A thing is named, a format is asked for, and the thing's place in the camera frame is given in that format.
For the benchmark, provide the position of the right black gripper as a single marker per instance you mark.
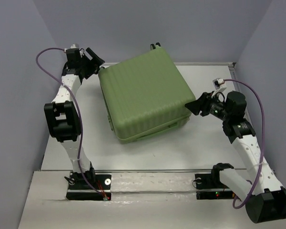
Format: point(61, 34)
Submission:
point(202, 103)

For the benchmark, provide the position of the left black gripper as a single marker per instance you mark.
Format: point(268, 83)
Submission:
point(95, 63)

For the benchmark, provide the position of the green suitcase with blue lining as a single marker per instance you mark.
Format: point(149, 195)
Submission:
point(145, 95)

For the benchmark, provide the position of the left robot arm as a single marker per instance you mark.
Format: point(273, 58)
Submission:
point(63, 116)

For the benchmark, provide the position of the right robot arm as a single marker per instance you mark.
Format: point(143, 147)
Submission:
point(263, 195)

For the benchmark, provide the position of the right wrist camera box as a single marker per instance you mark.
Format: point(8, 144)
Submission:
point(219, 85)

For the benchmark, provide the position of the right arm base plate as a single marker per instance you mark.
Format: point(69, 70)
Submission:
point(207, 189)

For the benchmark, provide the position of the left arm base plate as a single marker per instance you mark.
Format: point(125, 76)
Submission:
point(81, 191)

